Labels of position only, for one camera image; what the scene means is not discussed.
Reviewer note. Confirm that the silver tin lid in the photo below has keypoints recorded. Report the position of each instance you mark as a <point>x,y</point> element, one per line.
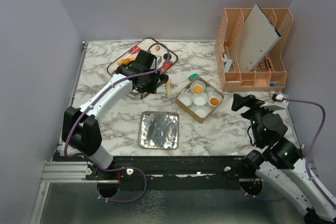
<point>159,130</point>

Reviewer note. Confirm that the white paper cup bottom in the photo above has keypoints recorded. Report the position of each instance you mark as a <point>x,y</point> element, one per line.
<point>201,111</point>

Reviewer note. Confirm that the white paper cup centre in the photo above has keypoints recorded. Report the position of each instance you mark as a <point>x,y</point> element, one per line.
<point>200,99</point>

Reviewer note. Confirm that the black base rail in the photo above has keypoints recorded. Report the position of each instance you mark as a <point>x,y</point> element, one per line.
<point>174,173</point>

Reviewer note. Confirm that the white paper cup right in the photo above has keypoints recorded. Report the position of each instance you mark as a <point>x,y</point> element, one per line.
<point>213,94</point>

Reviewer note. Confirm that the black sandwich cookie bottom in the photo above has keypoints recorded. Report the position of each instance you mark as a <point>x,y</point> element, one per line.
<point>164,78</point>

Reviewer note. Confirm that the white paper cup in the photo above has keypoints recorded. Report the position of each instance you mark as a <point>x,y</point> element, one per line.
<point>197,82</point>
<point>186,98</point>
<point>213,94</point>
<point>201,111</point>
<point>200,99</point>

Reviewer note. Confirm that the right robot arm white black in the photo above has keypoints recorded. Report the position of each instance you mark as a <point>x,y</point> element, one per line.
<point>279,162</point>

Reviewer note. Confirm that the yellow glue stick tube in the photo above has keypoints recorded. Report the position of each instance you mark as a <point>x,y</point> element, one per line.
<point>168,89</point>

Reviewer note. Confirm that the peach plastic desk organizer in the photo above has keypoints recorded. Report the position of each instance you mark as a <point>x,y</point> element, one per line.
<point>270,73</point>

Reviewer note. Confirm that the white grey notebook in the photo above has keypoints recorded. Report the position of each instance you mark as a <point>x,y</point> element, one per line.
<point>258,37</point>

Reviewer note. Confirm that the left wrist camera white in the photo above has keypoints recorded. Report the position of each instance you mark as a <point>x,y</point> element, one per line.
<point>158,61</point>

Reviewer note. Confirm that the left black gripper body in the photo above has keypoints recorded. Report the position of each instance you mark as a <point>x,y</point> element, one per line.
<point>149,83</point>

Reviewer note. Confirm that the white paper cup left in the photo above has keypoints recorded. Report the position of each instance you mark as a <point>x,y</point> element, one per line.
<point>186,98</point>

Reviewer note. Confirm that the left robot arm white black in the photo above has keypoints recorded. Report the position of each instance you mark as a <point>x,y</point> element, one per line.
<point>81,126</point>

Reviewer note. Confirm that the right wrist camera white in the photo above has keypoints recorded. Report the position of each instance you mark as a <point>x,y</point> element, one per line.
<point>277,102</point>

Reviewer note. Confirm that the black sandwich cookie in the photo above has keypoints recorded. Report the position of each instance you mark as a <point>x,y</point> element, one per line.
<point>164,78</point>
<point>166,57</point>

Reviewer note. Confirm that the white paper cup top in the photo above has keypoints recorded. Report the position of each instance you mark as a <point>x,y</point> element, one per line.
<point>197,82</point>

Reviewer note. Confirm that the metal tweezers black tips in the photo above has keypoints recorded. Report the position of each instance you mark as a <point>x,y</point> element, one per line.
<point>143,95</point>

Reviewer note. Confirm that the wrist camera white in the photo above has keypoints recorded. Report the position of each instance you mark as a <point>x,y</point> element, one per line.
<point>277,102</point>
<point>158,61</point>

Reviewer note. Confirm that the green grey eraser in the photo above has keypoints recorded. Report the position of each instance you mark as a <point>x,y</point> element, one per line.
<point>192,77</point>

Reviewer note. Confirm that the brown chip cookie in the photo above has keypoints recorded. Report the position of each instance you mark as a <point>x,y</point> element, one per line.
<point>214,101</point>

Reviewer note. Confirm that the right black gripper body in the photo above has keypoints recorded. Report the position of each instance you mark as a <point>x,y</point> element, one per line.
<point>254,114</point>

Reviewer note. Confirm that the gold cookie tin box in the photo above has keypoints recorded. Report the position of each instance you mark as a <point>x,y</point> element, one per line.
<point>190,109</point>

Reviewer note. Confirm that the tan sandwich cookie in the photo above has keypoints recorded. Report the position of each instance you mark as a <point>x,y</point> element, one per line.
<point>197,89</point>

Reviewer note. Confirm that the black sandwich cookie far right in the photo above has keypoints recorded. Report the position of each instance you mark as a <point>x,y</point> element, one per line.
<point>166,57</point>

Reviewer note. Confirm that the light blue eraser in organizer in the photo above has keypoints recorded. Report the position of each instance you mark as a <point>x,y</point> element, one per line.
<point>228,65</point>

